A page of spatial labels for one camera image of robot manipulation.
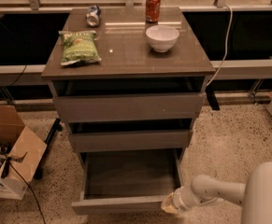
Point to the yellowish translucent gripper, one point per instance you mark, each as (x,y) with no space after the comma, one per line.
(179,197)

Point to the grey bottom drawer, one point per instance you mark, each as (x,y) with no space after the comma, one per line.
(128,181)

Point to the grey drawer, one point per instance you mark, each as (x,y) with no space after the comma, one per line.
(126,99)
(128,181)
(130,135)

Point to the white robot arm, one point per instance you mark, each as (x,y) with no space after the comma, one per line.
(255,196)

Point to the grey middle drawer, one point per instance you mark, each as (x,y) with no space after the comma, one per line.
(130,135)

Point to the grey top drawer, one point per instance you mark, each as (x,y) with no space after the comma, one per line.
(126,99)

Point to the grey drawer cabinet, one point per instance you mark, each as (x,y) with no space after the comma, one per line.
(125,53)

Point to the black floor bar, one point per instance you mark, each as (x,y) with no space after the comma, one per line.
(56,127)

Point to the open cardboard box left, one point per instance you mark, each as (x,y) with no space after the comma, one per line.
(22,141)

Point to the white ceramic bowl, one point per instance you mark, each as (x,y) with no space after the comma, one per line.
(162,37)

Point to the green chip bag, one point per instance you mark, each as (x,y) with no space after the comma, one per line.
(79,47)

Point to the orange soda can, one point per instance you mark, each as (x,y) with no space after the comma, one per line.
(152,10)

